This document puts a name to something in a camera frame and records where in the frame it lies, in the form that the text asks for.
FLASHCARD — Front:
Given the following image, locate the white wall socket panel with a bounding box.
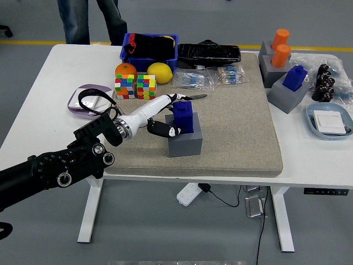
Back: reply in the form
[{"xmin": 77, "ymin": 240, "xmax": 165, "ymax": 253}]
[{"xmin": 68, "ymin": 88, "xmax": 100, "ymax": 110}]

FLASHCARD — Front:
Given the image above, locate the clear bag of blue resistors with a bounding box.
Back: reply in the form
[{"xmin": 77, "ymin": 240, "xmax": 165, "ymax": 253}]
[{"xmin": 171, "ymin": 68, "xmax": 215, "ymax": 92}]

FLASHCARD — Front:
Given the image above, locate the blue plastic bin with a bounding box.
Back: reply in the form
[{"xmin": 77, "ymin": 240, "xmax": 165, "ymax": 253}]
[{"xmin": 119, "ymin": 33, "xmax": 179, "ymax": 74}]

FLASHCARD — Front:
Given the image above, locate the black chair base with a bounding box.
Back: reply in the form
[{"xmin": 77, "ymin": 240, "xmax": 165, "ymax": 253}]
[{"xmin": 0, "ymin": 24, "xmax": 14, "ymax": 38}]

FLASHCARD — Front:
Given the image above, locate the orange cylinder seal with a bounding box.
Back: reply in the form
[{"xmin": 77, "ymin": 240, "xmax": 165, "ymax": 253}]
[
  {"xmin": 271, "ymin": 44, "xmax": 292, "ymax": 68},
  {"xmin": 270, "ymin": 29, "xmax": 291, "ymax": 51}
]

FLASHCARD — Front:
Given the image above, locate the light blue tray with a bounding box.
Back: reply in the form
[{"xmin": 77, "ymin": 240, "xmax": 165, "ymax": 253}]
[{"xmin": 306, "ymin": 103, "xmax": 353, "ymax": 141}]

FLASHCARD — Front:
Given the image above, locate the blue square seal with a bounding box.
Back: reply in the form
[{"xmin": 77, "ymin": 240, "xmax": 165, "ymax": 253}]
[
  {"xmin": 282, "ymin": 65, "xmax": 308, "ymax": 93},
  {"xmin": 173, "ymin": 100, "xmax": 195, "ymax": 135}
]

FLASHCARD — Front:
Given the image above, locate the black plastic wrapped package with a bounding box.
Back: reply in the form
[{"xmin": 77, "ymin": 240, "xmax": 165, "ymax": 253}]
[{"xmin": 176, "ymin": 39, "xmax": 242, "ymax": 70}]

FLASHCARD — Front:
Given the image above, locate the white table leg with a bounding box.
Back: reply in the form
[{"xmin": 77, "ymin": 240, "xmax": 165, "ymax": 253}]
[
  {"xmin": 77, "ymin": 178, "xmax": 104, "ymax": 243},
  {"xmin": 270, "ymin": 187, "xmax": 295, "ymax": 252}
]

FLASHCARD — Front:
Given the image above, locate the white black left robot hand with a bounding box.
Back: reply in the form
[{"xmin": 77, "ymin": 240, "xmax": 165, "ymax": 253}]
[{"xmin": 125, "ymin": 93, "xmax": 191, "ymax": 139}]

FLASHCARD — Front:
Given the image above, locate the purple tray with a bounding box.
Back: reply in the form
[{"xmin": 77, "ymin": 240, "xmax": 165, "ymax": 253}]
[{"xmin": 67, "ymin": 83, "xmax": 114, "ymax": 120}]

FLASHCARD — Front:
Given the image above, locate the clear plastic bag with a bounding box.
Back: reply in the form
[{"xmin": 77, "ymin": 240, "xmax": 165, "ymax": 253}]
[{"xmin": 289, "ymin": 52, "xmax": 341, "ymax": 83}]

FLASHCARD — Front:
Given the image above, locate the black cloth with red trim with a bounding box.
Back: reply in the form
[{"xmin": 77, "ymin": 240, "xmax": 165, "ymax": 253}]
[{"xmin": 123, "ymin": 33, "xmax": 176, "ymax": 60}]

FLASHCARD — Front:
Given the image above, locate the metal bracket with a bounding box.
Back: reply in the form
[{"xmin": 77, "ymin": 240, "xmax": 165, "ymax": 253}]
[
  {"xmin": 244, "ymin": 194, "xmax": 267, "ymax": 219},
  {"xmin": 242, "ymin": 184, "xmax": 264, "ymax": 193}
]

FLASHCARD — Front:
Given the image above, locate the clear bag of tan resistors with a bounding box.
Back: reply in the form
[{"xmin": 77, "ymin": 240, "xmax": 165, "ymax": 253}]
[{"xmin": 212, "ymin": 66, "xmax": 249, "ymax": 86}]

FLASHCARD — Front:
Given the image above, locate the grey cube seal holder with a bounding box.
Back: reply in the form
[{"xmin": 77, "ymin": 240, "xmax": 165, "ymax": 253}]
[
  {"xmin": 164, "ymin": 112, "xmax": 204, "ymax": 158},
  {"xmin": 258, "ymin": 40, "xmax": 292, "ymax": 57},
  {"xmin": 267, "ymin": 74, "xmax": 312, "ymax": 114},
  {"xmin": 259, "ymin": 54, "xmax": 293, "ymax": 89}
]

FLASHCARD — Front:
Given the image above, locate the yellow lemon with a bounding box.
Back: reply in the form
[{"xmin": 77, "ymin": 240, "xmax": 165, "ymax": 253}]
[{"xmin": 147, "ymin": 62, "xmax": 174, "ymax": 84}]

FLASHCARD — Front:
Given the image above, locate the black power cable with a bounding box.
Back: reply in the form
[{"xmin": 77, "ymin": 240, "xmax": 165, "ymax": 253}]
[
  {"xmin": 208, "ymin": 184, "xmax": 243, "ymax": 208},
  {"xmin": 255, "ymin": 187, "xmax": 270, "ymax": 265}
]

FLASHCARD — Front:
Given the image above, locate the white power strip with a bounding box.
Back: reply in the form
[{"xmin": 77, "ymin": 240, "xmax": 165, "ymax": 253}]
[{"xmin": 176, "ymin": 182, "xmax": 202, "ymax": 206}]

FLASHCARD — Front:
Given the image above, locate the clear bag of blue parts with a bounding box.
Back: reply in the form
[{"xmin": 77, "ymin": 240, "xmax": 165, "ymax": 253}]
[{"xmin": 329, "ymin": 59, "xmax": 353, "ymax": 107}]

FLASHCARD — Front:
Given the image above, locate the grey-brown mat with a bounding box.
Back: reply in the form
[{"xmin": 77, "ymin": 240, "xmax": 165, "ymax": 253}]
[{"xmin": 100, "ymin": 52, "xmax": 284, "ymax": 178}]

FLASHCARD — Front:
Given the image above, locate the black table control panel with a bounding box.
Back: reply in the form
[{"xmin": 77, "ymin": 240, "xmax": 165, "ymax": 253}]
[{"xmin": 303, "ymin": 188, "xmax": 350, "ymax": 196}]

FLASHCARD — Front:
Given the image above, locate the person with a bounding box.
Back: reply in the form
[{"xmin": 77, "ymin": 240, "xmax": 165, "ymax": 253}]
[{"xmin": 57, "ymin": 0, "xmax": 128, "ymax": 46}]

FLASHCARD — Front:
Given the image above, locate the orange fruit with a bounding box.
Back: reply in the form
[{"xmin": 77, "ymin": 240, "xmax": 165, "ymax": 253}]
[{"xmin": 115, "ymin": 62, "xmax": 138, "ymax": 81}]

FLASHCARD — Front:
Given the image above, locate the white switch panel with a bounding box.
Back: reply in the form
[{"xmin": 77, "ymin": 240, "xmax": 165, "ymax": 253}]
[
  {"xmin": 88, "ymin": 92, "xmax": 115, "ymax": 116},
  {"xmin": 313, "ymin": 110, "xmax": 347, "ymax": 135}
]

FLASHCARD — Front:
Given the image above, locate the colourful puzzle cube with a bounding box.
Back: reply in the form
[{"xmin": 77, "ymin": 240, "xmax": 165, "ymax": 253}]
[
  {"xmin": 137, "ymin": 74, "xmax": 157, "ymax": 100},
  {"xmin": 114, "ymin": 73, "xmax": 136, "ymax": 100}
]

